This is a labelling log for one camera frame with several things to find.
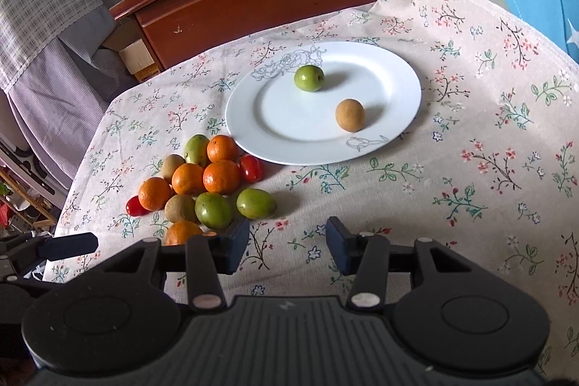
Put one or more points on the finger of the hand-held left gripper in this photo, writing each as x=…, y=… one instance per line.
x=68, y=245

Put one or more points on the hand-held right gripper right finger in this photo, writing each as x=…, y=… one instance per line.
x=337, y=246

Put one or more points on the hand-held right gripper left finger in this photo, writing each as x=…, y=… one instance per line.
x=236, y=248

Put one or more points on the orange mandarin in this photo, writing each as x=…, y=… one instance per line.
x=221, y=176
x=222, y=147
x=188, y=179
x=154, y=193
x=181, y=233

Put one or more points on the brown kiwifruit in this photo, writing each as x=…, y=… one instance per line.
x=179, y=208
x=349, y=114
x=170, y=166

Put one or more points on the red cherry tomato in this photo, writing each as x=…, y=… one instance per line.
x=135, y=206
x=250, y=168

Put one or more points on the white round plate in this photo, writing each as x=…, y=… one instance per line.
x=289, y=119

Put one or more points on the wooden rack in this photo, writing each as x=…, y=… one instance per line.
x=27, y=205

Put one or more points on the black plastic object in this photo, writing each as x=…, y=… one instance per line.
x=22, y=160

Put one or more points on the green reddish jujube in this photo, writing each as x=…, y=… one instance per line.
x=195, y=147

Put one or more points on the lilac cloth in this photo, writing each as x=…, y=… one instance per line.
x=59, y=87

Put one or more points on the floral tablecloth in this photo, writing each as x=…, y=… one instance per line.
x=475, y=132

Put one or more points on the small cardboard box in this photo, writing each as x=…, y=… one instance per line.
x=135, y=56

